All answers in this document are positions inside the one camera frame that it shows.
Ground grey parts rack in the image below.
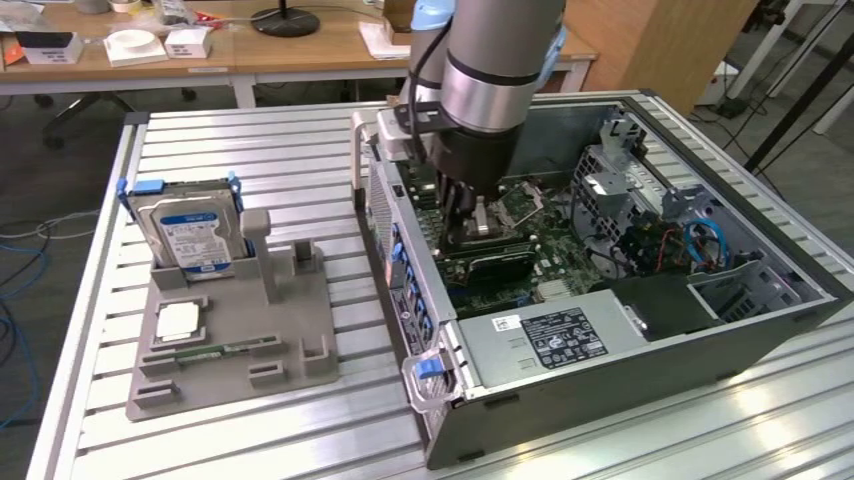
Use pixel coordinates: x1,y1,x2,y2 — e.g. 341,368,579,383
124,207,343,424

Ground blue wire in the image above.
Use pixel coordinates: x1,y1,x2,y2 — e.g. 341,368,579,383
680,217,735,275

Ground hard disk in blue caddy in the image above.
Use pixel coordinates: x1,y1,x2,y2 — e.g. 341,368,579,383
113,170,243,282

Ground wooden desk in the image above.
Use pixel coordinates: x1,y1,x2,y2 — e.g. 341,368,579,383
229,0,600,109
0,0,241,109

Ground white papers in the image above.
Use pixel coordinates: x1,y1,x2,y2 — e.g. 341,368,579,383
357,19,413,62

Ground black lamp base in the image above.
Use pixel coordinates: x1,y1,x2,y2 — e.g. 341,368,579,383
249,0,321,39

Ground dark grey PC case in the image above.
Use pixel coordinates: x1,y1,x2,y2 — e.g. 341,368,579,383
349,95,854,471

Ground metal drive cage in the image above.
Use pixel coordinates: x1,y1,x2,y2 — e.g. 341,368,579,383
570,115,722,241

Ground blue case latch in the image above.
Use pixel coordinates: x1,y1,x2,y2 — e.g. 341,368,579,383
412,357,447,384

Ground black slanted pole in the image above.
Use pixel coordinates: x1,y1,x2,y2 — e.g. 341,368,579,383
742,29,854,174

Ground cardboard box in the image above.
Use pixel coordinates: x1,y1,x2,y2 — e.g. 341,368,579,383
379,0,419,34

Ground white desk frame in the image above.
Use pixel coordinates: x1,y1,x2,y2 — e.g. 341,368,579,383
723,0,854,136

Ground white floor cable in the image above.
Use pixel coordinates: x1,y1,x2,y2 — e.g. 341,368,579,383
0,209,101,241

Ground CPU socket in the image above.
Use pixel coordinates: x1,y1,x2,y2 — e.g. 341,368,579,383
491,202,520,242

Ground green motherboard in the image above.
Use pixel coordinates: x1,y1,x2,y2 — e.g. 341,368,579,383
401,167,628,321

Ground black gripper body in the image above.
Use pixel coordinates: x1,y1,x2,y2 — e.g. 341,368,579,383
429,124,523,199

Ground wooden cabinet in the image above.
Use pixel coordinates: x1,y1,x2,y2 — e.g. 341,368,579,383
563,0,762,108

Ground grey power supply unit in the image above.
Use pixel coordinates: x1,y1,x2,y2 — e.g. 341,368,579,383
455,289,650,392

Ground blue floor cable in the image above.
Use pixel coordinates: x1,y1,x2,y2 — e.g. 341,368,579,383
0,239,53,431

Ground clear plastic bag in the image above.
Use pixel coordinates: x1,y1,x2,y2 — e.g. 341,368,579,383
149,0,201,26

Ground black camera cable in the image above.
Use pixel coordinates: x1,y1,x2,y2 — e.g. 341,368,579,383
404,19,461,164

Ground white square tape holder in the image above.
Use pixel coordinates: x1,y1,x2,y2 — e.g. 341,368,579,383
103,28,169,69

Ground small white labelled box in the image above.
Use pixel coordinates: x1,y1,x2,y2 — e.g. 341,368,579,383
163,27,215,60

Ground grey disk bay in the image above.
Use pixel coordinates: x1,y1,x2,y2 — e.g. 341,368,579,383
686,258,812,326

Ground silver CPU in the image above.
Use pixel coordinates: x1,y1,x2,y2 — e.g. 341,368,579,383
156,302,205,344

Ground black graphics card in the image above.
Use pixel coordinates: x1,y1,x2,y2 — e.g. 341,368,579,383
436,238,539,288

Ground orange box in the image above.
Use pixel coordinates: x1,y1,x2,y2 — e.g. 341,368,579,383
0,34,26,72

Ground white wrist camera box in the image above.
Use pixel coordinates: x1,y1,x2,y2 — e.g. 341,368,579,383
375,102,440,162

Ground white box with black lid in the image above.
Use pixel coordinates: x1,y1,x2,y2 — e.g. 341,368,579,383
13,30,85,66

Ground green RAM stick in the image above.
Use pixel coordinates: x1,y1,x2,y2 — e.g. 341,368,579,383
173,333,281,364

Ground black chair base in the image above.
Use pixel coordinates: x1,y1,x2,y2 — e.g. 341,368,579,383
33,87,200,150

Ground metal socket cover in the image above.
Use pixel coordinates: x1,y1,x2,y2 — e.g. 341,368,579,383
498,179,547,224

